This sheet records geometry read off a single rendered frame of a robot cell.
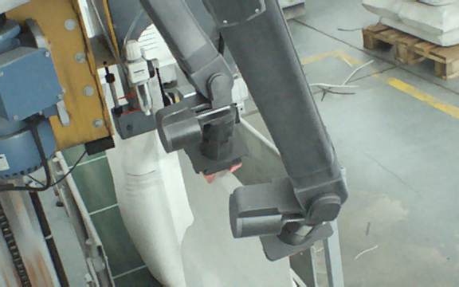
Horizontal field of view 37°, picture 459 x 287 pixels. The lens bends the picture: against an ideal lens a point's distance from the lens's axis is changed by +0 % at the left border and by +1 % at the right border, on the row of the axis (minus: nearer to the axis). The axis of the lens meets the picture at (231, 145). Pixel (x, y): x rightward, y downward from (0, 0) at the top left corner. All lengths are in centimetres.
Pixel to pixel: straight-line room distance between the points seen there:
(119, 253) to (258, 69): 166
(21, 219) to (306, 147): 93
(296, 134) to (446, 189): 234
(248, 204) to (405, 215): 206
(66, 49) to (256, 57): 80
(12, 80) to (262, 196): 45
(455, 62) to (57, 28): 299
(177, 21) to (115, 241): 137
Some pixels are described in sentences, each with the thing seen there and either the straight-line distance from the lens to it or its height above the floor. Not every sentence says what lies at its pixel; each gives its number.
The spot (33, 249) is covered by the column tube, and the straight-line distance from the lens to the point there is 159.
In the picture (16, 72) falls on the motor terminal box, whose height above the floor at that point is 129.
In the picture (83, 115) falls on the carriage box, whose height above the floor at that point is 109.
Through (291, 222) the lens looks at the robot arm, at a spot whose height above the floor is 112.
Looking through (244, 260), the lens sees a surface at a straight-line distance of 124.
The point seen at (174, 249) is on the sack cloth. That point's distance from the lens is 192.
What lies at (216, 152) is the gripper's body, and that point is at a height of 108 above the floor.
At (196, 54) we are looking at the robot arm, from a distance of 104.
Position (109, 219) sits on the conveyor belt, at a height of 38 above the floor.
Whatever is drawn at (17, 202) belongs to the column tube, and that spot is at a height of 92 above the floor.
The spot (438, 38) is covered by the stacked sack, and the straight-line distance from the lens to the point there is 409.
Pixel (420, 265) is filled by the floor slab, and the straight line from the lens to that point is 261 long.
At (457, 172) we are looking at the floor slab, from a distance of 315.
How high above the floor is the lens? 160
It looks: 27 degrees down
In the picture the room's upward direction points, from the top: 10 degrees counter-clockwise
